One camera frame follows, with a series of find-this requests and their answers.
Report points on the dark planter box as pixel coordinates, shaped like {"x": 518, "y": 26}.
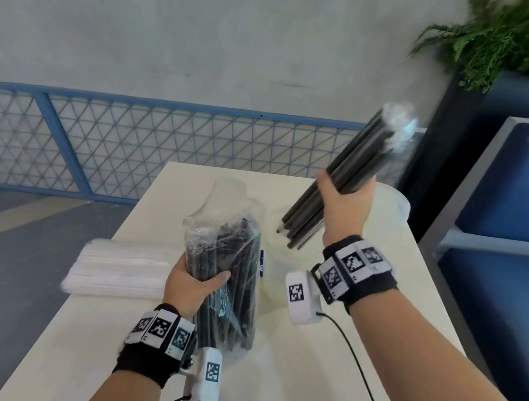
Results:
{"x": 429, "y": 174}

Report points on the green fern plant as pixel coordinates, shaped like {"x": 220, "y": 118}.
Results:
{"x": 520, "y": 38}

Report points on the person's left forearm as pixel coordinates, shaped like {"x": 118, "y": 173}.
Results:
{"x": 122, "y": 400}

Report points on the black left wristband with markers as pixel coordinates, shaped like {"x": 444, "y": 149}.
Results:
{"x": 143, "y": 364}

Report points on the person's right hand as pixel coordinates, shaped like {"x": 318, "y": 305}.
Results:
{"x": 347, "y": 216}

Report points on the pack of white straws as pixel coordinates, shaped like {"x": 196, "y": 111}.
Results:
{"x": 118, "y": 270}

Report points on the black right wristband with markers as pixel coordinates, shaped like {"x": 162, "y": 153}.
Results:
{"x": 370, "y": 289}

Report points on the bunch of black straws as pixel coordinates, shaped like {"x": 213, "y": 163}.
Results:
{"x": 355, "y": 162}

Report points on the blue mesh fence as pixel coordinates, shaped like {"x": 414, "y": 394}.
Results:
{"x": 159, "y": 104}

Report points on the person's right forearm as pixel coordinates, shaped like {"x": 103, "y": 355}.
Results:
{"x": 417, "y": 372}

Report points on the clear bag of black straws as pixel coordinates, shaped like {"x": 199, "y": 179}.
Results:
{"x": 224, "y": 201}

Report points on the black wristband with markers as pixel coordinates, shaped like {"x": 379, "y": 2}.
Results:
{"x": 143, "y": 364}
{"x": 370, "y": 289}

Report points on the white tag on fence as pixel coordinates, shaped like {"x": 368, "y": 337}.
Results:
{"x": 419, "y": 130}

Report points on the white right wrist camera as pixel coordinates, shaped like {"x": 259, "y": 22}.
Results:
{"x": 301, "y": 314}

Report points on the person's left hand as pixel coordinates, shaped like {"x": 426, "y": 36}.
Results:
{"x": 184, "y": 295}

